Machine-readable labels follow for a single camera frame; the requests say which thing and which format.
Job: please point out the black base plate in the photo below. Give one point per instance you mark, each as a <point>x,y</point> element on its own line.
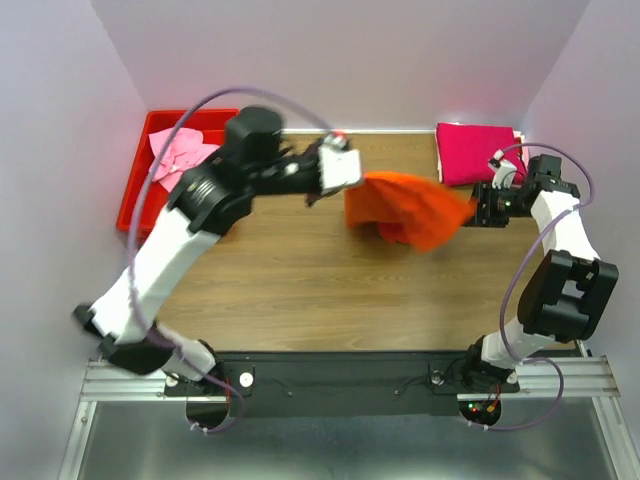
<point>358,383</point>

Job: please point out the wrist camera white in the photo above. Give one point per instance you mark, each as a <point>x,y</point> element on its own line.
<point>339,164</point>
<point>504,171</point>

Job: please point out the folded magenta t shirt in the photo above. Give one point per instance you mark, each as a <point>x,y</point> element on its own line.
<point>470,152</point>

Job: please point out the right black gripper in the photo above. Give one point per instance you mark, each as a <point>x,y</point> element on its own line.
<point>484,216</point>

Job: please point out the aluminium rail frame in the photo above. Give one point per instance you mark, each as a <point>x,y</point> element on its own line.
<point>565,422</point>

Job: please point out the folded light pink shirt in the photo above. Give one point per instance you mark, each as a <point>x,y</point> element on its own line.
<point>523,151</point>

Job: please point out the pink t shirt in bin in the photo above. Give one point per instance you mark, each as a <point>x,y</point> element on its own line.
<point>187,150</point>

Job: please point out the orange t shirt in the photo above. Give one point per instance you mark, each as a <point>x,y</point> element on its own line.
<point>407,209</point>

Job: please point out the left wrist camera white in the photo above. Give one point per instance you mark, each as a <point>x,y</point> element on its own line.
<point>339,164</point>

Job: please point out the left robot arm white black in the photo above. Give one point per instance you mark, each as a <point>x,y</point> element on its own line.
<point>206,202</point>

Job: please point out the red plastic bin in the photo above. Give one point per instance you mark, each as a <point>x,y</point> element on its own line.
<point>156,129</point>

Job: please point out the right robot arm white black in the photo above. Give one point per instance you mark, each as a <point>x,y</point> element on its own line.
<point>566,295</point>

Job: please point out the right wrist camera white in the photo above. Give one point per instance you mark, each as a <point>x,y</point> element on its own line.
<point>504,171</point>

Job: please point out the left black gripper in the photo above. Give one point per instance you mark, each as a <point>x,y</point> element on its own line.
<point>313,200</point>

